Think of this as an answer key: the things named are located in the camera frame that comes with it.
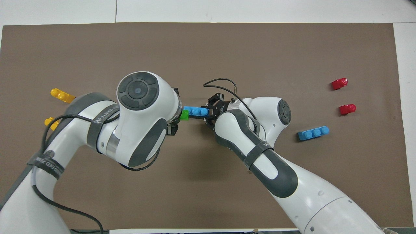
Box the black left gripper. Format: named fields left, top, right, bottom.
left=166, top=87, right=181, bottom=137

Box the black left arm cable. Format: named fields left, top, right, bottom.
left=32, top=112, right=160, bottom=234

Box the brown paper table mat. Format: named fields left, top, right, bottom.
left=0, top=22, right=414, bottom=230

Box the red one-stud toy block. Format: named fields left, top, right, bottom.
left=331, top=78, right=348, bottom=91
left=339, top=104, right=357, bottom=116

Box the blue three-stud toy block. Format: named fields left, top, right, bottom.
left=183, top=106, right=210, bottom=118
left=298, top=126, right=330, bottom=141

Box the yellow two-stud toy block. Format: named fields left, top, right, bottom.
left=44, top=117, right=61, bottom=131
left=50, top=88, right=76, bottom=104

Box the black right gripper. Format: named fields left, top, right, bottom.
left=201, top=93, right=235, bottom=126

